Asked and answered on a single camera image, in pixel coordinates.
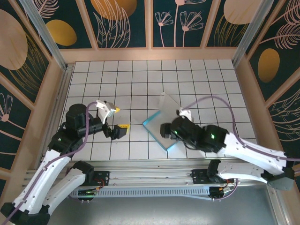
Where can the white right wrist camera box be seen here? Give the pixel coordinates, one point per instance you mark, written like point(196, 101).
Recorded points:
point(186, 113)

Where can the wall panel with pale circle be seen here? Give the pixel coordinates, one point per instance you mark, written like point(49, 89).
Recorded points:
point(236, 9)

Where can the aluminium mounting rails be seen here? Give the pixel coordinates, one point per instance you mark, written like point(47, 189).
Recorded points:
point(150, 173)

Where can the grey metal sheet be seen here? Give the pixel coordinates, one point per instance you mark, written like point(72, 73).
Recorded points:
point(150, 211)

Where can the wall panel with flower outline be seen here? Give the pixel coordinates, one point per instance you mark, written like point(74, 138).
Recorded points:
point(9, 117)

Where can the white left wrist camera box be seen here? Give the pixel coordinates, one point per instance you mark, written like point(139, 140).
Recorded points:
point(105, 110)

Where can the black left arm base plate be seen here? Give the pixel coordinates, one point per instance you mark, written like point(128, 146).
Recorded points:
point(102, 178)

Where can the wall panel with orange circle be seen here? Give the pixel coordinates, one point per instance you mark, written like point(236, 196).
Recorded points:
point(112, 9)

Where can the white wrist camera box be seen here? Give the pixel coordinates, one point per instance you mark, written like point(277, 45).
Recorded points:
point(186, 113)
point(105, 110)

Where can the wall panel with pink leaf outlines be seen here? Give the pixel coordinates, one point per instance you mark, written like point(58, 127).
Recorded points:
point(288, 122)

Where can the wall panel with pink flowers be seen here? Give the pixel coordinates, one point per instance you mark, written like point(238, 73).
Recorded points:
point(178, 35)

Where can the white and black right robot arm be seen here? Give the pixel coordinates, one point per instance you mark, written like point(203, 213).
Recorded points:
point(253, 152)

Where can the wall panel with gold oval and fern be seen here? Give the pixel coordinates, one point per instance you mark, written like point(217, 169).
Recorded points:
point(269, 65)

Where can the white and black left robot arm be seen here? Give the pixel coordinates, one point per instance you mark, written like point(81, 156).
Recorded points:
point(30, 187)

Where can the wall panel with large pale disc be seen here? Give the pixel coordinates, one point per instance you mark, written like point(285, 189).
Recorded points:
point(11, 47)

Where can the small green-lit control board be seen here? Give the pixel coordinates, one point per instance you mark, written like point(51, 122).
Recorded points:
point(87, 192)

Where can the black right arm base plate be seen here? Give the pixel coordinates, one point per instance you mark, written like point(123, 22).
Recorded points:
point(199, 177)

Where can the aluminium frame post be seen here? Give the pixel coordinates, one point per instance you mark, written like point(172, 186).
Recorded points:
point(47, 39)
point(246, 37)

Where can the aluminium side rail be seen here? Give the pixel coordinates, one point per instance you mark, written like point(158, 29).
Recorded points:
point(65, 80)
point(243, 93)

